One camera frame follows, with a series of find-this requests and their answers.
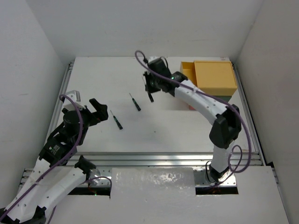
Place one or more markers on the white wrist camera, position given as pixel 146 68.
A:
pixel 74 95
pixel 152 59

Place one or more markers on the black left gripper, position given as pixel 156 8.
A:
pixel 92 114

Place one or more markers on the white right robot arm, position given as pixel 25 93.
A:
pixel 225 124

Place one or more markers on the yellow top drawer box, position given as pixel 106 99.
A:
pixel 212 77

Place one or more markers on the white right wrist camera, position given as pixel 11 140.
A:
pixel 152 59

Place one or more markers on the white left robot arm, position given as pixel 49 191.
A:
pixel 42 191

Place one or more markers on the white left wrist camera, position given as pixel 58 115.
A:
pixel 74 95

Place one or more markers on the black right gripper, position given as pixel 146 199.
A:
pixel 151 88

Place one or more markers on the green drawer box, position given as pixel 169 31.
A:
pixel 224 98

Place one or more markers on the aluminium frame rail front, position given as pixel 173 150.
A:
pixel 144 159

